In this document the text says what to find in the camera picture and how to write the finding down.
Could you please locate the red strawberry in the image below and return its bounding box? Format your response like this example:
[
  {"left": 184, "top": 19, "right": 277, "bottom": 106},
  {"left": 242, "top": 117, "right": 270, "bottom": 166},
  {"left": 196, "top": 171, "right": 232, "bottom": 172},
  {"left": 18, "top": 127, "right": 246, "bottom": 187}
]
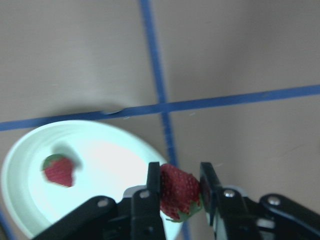
[
  {"left": 160, "top": 163, "right": 203, "bottom": 223},
  {"left": 42, "top": 154, "right": 74, "bottom": 188}
]

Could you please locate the light green plate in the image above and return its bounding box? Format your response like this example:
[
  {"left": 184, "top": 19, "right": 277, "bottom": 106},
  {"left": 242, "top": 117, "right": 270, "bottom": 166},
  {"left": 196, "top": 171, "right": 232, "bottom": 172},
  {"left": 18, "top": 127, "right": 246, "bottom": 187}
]
[{"left": 0, "top": 119, "right": 183, "bottom": 240}]

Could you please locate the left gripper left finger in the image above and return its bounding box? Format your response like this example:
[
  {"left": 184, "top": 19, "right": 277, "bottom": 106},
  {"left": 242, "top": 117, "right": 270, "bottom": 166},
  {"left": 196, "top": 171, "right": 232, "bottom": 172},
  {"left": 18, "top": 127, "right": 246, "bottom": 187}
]
[{"left": 35, "top": 162, "right": 166, "bottom": 240}]

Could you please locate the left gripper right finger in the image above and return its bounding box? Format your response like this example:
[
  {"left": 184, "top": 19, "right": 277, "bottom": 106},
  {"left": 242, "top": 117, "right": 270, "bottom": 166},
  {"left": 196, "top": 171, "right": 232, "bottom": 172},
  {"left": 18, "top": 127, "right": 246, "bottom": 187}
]
[{"left": 199, "top": 162, "right": 320, "bottom": 240}]

